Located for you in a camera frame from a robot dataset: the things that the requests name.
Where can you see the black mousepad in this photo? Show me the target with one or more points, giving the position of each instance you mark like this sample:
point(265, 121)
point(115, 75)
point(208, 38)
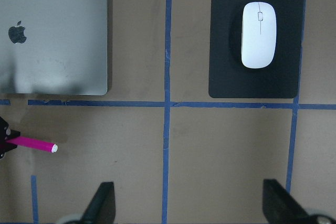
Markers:
point(229, 78)

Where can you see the white computer mouse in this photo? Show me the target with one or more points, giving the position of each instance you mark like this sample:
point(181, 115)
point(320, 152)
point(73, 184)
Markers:
point(258, 35)

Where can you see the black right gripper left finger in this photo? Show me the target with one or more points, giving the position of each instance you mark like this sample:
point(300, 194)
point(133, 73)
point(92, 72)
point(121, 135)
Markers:
point(101, 209)

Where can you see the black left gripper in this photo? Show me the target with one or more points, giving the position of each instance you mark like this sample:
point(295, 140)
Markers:
point(6, 135)

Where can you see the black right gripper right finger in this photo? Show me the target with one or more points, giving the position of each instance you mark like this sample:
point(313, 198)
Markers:
point(279, 206)

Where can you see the pink pen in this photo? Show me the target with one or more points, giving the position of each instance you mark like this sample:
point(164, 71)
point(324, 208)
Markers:
point(34, 144)

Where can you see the silver laptop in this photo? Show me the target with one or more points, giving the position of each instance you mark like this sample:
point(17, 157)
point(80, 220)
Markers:
point(54, 47)

